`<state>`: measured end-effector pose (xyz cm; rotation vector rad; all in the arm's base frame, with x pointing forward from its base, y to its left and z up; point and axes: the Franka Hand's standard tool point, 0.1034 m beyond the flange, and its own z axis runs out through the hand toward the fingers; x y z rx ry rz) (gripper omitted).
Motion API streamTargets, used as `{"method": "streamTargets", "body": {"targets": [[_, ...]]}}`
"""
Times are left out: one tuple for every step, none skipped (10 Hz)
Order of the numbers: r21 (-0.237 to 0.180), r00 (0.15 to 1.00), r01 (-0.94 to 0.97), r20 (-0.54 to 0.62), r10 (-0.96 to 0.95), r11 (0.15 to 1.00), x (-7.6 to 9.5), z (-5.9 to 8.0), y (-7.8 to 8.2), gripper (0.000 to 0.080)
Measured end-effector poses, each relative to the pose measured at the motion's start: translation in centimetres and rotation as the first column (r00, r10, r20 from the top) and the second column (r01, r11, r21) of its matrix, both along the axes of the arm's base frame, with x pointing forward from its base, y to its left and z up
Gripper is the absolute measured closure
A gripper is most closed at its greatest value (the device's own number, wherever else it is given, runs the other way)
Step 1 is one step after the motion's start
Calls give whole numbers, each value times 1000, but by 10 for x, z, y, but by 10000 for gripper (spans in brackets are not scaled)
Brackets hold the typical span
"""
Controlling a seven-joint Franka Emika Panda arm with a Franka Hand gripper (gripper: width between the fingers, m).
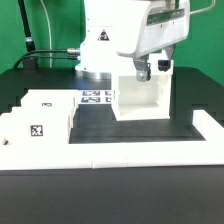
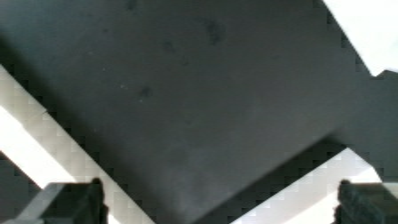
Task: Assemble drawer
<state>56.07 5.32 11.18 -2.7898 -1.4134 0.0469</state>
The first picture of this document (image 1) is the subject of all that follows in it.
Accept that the white drawer tray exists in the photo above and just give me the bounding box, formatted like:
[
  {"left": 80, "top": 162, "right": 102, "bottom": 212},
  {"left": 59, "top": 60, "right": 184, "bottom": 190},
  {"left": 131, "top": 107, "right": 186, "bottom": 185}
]
[
  {"left": 21, "top": 89, "right": 78, "bottom": 118},
  {"left": 0, "top": 107, "right": 72, "bottom": 145}
]

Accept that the white rear drawer tray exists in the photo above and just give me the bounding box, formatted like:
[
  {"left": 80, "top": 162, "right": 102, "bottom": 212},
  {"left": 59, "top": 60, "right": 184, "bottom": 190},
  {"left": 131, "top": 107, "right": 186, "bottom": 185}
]
[{"left": 21, "top": 89, "right": 78, "bottom": 118}]

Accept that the black thick cable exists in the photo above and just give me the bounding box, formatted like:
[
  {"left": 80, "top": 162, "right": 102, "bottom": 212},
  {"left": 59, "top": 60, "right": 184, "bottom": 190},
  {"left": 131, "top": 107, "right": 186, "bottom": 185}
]
[{"left": 17, "top": 0, "right": 37, "bottom": 54}]

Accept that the black cable with connector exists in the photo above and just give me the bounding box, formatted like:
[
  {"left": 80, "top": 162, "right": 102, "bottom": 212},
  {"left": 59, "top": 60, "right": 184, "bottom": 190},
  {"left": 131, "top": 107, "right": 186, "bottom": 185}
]
[{"left": 13, "top": 47, "right": 82, "bottom": 70}]

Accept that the white drawer cabinet box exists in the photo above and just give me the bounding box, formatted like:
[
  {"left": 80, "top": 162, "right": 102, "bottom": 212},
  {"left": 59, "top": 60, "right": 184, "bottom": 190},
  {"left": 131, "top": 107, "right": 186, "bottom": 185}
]
[{"left": 111, "top": 54, "right": 174, "bottom": 121}]

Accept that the white front drawer tray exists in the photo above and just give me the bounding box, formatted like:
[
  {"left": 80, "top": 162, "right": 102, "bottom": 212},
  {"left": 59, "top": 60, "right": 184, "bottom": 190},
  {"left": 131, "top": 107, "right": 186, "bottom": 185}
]
[{"left": 0, "top": 107, "right": 72, "bottom": 145}]

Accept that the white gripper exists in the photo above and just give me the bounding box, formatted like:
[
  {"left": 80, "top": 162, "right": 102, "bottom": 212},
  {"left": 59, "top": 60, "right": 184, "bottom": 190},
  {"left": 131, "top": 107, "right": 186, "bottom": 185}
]
[{"left": 116, "top": 0, "right": 190, "bottom": 82}]

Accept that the white U-shaped fence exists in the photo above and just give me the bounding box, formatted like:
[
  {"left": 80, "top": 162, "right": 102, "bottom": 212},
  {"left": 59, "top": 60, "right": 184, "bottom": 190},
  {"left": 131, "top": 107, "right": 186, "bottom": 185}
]
[{"left": 0, "top": 110, "right": 224, "bottom": 171}]

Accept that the white marker sheet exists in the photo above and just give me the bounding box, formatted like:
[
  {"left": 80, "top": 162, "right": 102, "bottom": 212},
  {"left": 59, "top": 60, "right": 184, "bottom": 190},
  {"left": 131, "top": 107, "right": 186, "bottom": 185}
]
[{"left": 79, "top": 90, "right": 112, "bottom": 104}]

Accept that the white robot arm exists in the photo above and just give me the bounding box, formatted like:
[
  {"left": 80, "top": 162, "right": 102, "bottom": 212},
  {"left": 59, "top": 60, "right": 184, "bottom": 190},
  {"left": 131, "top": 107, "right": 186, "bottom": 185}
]
[{"left": 76, "top": 0, "right": 190, "bottom": 81}]

